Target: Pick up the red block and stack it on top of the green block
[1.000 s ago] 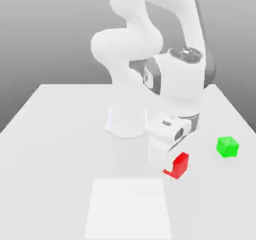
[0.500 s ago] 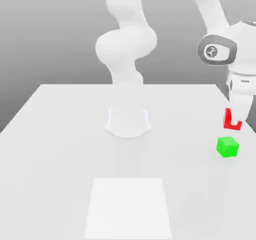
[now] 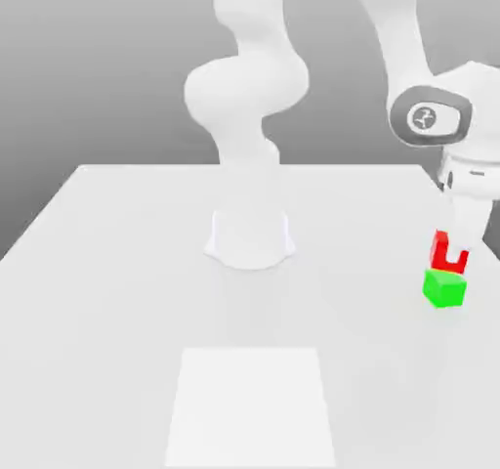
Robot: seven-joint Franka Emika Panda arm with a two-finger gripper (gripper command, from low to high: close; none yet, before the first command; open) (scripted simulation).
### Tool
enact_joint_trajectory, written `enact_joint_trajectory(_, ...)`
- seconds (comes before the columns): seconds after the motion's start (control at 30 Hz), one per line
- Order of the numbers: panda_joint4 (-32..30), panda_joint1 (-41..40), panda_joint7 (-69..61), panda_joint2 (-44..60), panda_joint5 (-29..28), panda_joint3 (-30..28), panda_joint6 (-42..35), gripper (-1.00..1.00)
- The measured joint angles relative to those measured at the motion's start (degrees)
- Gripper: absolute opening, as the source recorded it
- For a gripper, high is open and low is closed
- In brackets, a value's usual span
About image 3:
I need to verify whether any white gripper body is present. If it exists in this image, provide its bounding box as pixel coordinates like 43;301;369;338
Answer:
449;196;498;252

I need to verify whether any small green cube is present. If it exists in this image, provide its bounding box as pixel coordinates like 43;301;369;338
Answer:
422;268;469;309

